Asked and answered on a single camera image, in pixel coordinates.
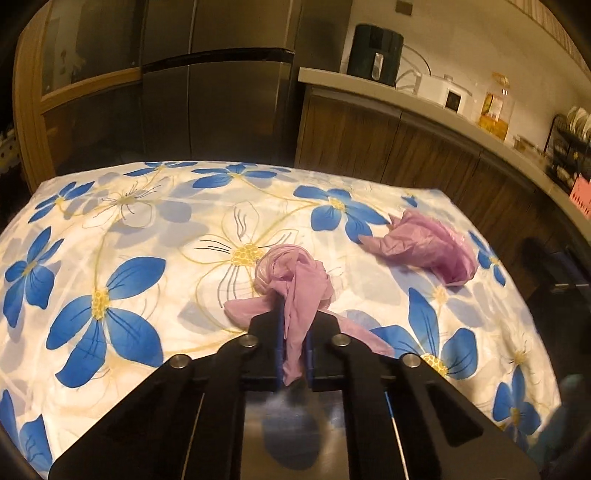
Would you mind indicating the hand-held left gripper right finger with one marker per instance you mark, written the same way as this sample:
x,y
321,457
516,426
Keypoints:
x,y
310,367

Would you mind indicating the black air fryer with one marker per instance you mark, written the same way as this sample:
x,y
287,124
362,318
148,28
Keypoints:
x,y
374,50

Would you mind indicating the purple plastic bag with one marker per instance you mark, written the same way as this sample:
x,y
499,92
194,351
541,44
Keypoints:
x,y
295,286
425,244

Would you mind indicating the black dish rack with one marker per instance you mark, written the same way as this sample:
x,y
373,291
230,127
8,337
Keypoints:
x,y
570,147

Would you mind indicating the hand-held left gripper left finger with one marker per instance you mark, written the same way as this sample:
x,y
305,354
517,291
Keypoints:
x,y
278,364

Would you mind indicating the wooden wall cabinets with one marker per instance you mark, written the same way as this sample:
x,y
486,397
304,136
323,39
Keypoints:
x,y
554,23

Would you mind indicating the cooking oil bottle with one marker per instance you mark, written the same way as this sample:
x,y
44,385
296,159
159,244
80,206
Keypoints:
x,y
494,110

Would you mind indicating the polka dot tablecloth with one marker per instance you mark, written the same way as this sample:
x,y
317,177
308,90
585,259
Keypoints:
x,y
7,152

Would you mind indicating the kitchen counter with cabinets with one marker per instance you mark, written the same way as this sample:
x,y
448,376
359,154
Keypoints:
x,y
369,134

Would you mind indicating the white electric cooker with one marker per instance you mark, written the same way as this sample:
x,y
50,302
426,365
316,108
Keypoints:
x,y
438,92

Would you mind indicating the wooden glass door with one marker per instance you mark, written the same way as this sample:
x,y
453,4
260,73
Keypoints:
x,y
92,78

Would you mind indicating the dark grey refrigerator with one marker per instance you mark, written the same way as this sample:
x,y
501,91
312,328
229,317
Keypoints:
x,y
221,101

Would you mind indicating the pink utensil holder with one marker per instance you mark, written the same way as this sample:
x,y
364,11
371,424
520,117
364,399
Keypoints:
x,y
582,196

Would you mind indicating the blue cloth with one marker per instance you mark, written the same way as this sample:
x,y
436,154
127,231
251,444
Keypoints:
x,y
563,415

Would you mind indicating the wall socket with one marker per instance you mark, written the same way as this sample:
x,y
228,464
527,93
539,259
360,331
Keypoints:
x,y
404,7

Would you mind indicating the blue floral tablecloth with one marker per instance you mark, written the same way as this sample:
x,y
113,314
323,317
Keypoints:
x,y
138,230

